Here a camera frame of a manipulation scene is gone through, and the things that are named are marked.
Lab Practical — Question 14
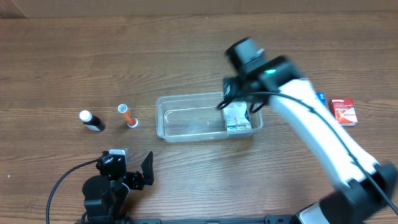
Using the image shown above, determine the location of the red medicine box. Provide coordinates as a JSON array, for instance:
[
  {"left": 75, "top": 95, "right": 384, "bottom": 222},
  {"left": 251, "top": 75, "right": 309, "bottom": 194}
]
[{"left": 329, "top": 98, "right": 358, "bottom": 126}]

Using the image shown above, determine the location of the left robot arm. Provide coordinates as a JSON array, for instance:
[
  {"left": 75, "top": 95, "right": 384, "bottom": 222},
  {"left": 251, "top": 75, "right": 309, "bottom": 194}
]
[{"left": 82, "top": 149, "right": 154, "bottom": 223}]

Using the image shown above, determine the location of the dark bottle white cap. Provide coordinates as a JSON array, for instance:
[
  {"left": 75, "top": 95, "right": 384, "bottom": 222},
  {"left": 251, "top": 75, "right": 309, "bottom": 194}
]
[{"left": 79, "top": 110, "right": 105, "bottom": 131}]

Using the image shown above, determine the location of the clear plastic container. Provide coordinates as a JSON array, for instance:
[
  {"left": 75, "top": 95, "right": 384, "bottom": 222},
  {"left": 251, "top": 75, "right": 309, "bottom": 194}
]
[{"left": 155, "top": 92, "right": 263, "bottom": 142}]

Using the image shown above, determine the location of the orange tablet tube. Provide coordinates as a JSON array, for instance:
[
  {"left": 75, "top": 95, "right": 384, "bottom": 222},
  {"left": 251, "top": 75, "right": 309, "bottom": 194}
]
[{"left": 118, "top": 104, "right": 138, "bottom": 128}]

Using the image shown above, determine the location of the white medicine box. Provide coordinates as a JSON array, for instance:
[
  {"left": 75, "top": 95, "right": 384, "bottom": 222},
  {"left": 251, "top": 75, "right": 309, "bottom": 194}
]
[{"left": 222, "top": 101, "right": 252, "bottom": 131}]

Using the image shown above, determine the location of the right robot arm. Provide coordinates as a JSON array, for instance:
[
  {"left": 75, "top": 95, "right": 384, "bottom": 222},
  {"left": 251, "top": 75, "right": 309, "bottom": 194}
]
[{"left": 218, "top": 37, "right": 397, "bottom": 224}]

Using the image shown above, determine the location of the blue medicine box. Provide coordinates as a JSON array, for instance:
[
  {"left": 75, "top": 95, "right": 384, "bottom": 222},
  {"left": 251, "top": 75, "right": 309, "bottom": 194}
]
[{"left": 316, "top": 92, "right": 327, "bottom": 107}]

